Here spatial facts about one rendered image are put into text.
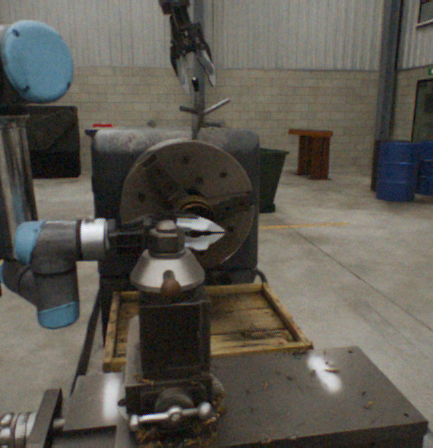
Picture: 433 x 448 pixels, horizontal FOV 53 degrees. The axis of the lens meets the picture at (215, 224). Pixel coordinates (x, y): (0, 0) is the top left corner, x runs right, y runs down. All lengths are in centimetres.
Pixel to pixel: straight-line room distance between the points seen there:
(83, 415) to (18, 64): 47
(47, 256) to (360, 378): 52
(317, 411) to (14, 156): 65
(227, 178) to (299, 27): 1093
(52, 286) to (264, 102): 1072
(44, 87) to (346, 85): 1160
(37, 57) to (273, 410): 57
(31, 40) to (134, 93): 1022
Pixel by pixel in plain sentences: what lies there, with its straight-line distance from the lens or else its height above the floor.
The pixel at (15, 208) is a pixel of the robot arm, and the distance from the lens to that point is 89.
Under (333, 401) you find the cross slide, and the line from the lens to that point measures 56.
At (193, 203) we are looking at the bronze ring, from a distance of 90.
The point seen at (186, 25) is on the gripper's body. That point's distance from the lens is 113.
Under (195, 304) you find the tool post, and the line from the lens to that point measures 46.
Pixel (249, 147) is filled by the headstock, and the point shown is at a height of 121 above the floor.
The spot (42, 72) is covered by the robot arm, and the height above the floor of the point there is 135.
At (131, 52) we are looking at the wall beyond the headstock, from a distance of 1104.
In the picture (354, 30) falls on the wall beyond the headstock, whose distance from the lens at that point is 1242.
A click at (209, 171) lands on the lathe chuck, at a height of 117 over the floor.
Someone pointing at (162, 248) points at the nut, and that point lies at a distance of 45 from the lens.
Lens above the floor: 129
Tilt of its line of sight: 14 degrees down
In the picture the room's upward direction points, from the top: straight up
